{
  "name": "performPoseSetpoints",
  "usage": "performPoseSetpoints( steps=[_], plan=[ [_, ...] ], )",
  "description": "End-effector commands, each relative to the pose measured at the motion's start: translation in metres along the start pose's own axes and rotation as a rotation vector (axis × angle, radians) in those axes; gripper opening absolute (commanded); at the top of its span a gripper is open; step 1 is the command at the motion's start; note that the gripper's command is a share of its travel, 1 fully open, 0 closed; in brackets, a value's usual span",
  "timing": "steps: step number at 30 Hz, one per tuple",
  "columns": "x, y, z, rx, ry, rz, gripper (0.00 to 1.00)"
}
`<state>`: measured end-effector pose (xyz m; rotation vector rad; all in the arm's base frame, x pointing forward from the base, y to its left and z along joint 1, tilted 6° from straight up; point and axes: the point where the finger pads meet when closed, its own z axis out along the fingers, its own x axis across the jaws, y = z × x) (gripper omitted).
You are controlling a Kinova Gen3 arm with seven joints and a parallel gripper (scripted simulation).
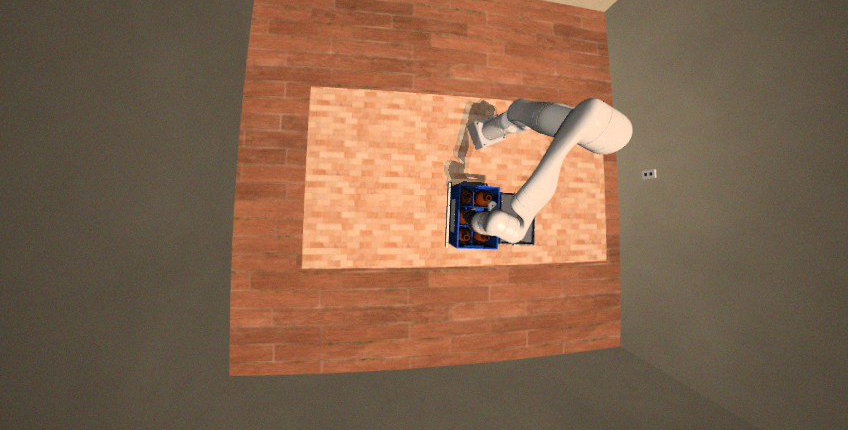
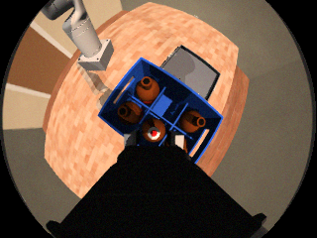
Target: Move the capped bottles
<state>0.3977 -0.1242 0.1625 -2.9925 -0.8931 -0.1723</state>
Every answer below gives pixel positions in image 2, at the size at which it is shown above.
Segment blue crate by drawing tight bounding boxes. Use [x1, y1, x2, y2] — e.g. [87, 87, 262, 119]
[97, 57, 224, 164]

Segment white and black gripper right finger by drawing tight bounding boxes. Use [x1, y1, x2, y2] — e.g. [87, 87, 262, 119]
[166, 130, 184, 149]

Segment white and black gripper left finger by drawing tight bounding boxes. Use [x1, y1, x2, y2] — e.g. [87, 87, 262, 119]
[124, 129, 140, 148]

